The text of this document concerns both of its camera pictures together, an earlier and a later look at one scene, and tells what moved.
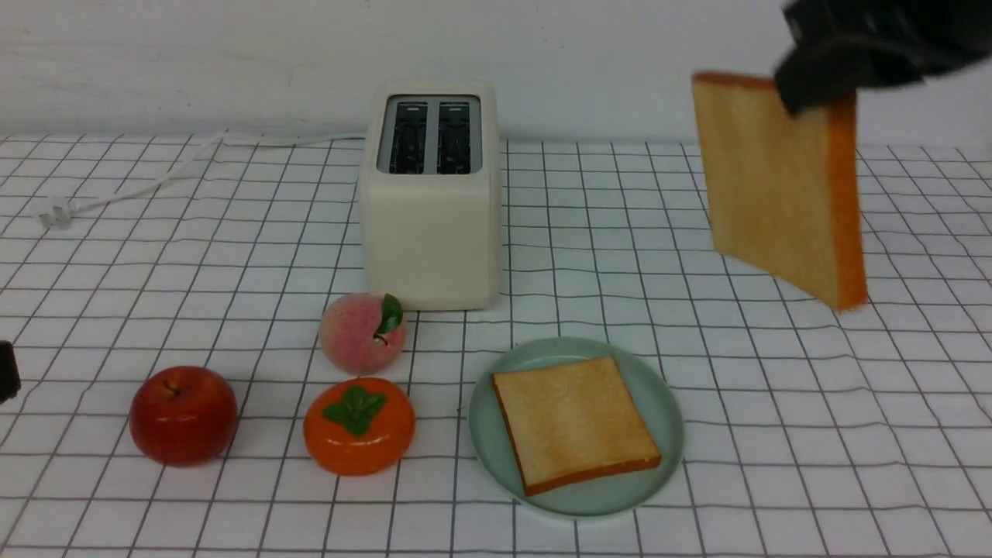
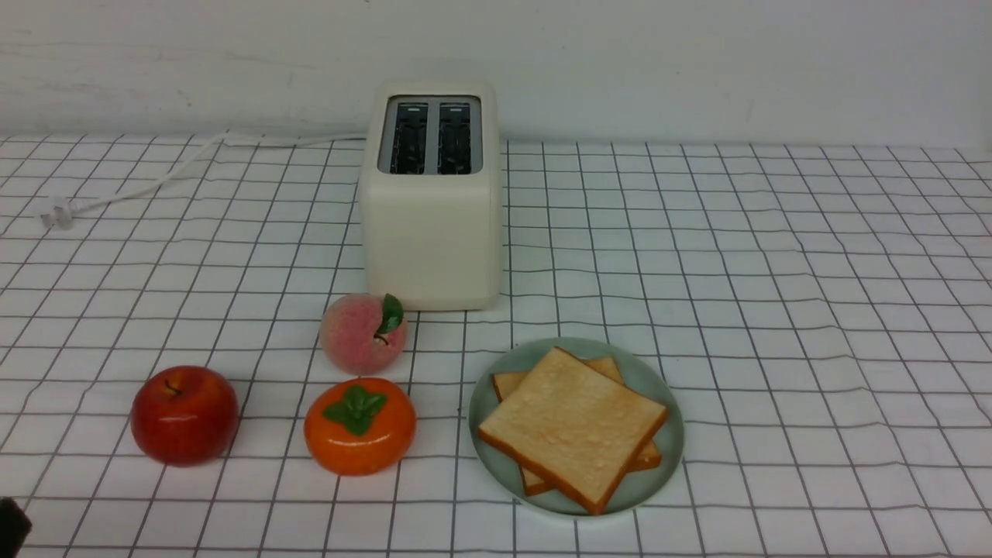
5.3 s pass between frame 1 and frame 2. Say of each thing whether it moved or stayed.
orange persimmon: stayed
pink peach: stayed
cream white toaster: stayed
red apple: stayed
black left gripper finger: moved
